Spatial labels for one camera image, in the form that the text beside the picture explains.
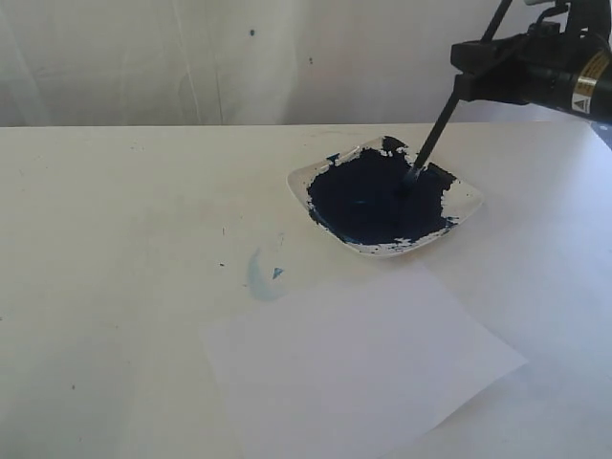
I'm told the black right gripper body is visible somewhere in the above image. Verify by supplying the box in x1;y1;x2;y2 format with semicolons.
450;23;574;113

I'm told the black thin paintbrush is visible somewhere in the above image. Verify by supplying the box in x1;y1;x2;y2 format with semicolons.
401;0;512;192

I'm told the white paper sheet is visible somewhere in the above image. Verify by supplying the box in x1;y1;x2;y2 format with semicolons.
202;265;524;458

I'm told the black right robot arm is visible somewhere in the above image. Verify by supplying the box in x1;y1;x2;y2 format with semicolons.
450;1;611;122

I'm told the white square paint dish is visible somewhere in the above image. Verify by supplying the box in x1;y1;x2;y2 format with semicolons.
287;136;483;258

